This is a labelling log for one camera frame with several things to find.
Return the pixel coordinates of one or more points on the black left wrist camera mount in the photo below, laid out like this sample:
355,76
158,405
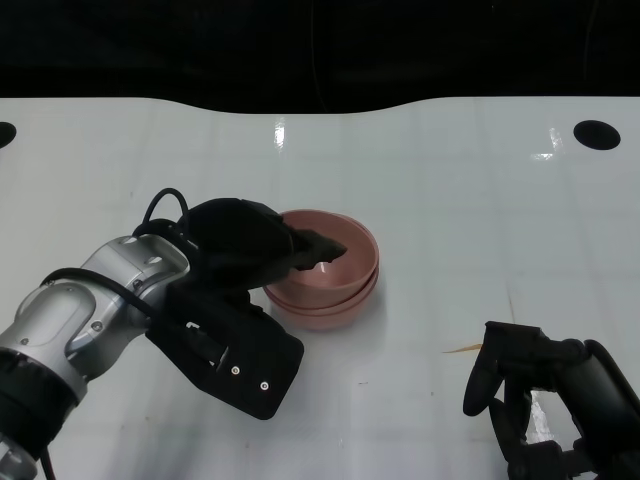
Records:
240,350

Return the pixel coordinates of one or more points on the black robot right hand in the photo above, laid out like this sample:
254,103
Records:
600,410

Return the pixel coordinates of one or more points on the orange paper sliver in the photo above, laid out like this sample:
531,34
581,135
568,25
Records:
470,347

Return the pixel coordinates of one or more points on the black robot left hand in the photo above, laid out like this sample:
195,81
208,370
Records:
235,240

